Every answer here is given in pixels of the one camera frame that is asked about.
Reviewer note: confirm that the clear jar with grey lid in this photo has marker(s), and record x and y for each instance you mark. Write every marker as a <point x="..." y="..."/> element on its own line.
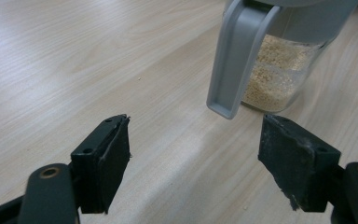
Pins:
<point x="276" y="62"/>

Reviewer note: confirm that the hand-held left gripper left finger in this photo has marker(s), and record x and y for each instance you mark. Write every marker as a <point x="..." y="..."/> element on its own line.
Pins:
<point x="102" y="168"/>

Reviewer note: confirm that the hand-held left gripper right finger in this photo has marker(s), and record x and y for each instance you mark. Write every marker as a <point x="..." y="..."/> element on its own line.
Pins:
<point x="295" y="161"/>

